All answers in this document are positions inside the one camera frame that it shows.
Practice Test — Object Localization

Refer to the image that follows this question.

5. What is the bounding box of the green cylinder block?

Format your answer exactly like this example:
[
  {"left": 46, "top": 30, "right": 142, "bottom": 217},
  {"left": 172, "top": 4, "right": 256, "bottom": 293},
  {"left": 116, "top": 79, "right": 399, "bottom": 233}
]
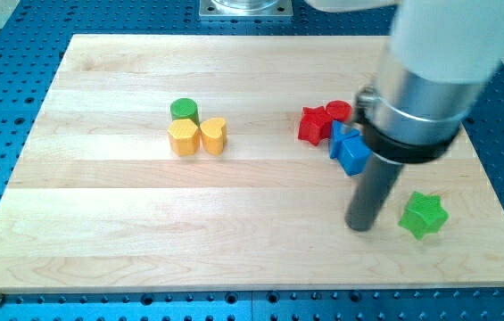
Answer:
[{"left": 169, "top": 97, "right": 200, "bottom": 126}]

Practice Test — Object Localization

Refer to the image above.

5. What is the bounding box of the yellow pentagon block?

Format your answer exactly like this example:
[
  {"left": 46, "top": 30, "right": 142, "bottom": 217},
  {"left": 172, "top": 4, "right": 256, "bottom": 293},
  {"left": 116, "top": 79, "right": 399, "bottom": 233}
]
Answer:
[{"left": 167, "top": 119, "right": 200, "bottom": 156}]

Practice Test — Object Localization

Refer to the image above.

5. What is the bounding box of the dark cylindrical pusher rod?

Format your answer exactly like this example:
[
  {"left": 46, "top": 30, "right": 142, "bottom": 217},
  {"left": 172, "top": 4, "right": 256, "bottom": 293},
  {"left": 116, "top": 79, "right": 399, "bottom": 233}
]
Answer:
[{"left": 345, "top": 153, "right": 404, "bottom": 232}]

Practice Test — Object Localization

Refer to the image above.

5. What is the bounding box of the wooden board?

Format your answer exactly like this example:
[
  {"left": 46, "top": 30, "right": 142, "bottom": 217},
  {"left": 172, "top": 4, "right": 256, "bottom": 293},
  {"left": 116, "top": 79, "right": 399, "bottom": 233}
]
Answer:
[{"left": 0, "top": 34, "right": 504, "bottom": 293}]

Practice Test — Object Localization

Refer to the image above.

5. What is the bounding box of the blue cube block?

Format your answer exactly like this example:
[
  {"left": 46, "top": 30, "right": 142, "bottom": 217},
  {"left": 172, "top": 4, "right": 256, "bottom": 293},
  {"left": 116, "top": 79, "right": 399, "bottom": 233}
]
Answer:
[{"left": 337, "top": 136, "right": 371, "bottom": 176}]

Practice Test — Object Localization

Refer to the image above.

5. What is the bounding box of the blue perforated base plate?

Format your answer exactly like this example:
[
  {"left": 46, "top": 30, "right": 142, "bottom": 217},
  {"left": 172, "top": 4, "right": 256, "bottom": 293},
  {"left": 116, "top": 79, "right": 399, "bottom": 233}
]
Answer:
[{"left": 0, "top": 1, "right": 504, "bottom": 320}]

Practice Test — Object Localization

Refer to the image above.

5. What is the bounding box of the yellow heart block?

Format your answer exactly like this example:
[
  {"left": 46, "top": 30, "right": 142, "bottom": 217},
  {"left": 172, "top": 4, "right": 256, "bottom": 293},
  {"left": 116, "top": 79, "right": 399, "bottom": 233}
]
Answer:
[{"left": 200, "top": 118, "right": 227, "bottom": 155}]

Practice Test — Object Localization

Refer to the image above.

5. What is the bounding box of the red star block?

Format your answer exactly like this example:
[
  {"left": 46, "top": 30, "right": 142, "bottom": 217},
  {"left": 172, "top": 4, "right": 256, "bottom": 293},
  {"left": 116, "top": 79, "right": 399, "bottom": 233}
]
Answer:
[{"left": 298, "top": 106, "right": 333, "bottom": 146}]

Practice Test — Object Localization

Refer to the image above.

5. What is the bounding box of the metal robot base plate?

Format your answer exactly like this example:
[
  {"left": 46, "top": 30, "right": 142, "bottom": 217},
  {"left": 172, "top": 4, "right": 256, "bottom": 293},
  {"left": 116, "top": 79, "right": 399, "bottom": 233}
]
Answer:
[{"left": 199, "top": 0, "right": 293, "bottom": 18}]

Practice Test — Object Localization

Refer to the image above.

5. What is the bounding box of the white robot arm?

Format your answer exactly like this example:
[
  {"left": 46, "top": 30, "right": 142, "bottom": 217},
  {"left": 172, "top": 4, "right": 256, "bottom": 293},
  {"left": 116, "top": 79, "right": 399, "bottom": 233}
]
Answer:
[{"left": 308, "top": 0, "right": 504, "bottom": 167}]

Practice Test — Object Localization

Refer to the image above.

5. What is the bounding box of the green star block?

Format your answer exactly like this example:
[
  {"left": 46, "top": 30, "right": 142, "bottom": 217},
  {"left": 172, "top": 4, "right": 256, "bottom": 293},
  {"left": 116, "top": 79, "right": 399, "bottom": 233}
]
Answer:
[{"left": 399, "top": 192, "right": 449, "bottom": 240}]

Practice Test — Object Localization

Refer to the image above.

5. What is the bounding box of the red cylinder block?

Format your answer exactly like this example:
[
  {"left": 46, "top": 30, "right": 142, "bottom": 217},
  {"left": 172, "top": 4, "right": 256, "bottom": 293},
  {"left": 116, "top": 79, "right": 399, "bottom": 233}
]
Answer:
[{"left": 325, "top": 100, "right": 353, "bottom": 122}]

